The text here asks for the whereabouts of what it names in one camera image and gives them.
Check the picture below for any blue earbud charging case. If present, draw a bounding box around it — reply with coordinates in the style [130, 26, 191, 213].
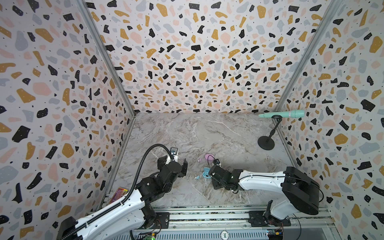
[202, 167, 211, 179]

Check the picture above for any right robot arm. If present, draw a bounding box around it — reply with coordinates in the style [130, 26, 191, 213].
[209, 165, 321, 220]

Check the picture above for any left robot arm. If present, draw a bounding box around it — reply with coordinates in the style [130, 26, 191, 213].
[57, 158, 188, 240]

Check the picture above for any pink earbud charging case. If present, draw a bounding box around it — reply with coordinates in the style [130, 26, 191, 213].
[205, 154, 215, 161]

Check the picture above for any mint green microphone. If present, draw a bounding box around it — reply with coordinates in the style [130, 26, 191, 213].
[258, 110, 306, 119]

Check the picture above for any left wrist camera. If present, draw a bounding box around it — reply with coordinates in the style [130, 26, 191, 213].
[170, 147, 179, 162]

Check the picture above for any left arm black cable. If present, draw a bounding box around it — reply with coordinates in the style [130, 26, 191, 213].
[59, 143, 175, 240]

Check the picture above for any colourful packet at wall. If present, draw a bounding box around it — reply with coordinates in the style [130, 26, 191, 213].
[109, 187, 129, 204]

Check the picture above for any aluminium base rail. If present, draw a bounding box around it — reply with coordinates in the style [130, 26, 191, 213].
[86, 205, 340, 240]

